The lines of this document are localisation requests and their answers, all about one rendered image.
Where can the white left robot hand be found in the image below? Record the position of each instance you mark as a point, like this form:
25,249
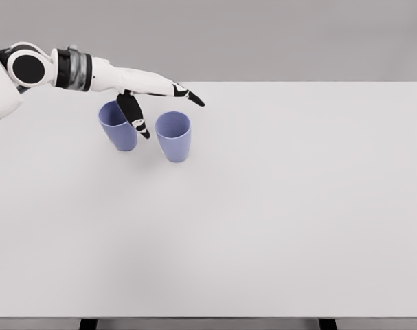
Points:
143,80

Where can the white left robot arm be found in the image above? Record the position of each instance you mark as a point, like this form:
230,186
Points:
29,68

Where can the blue plastic cup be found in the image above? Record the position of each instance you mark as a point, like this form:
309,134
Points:
120,135
174,137

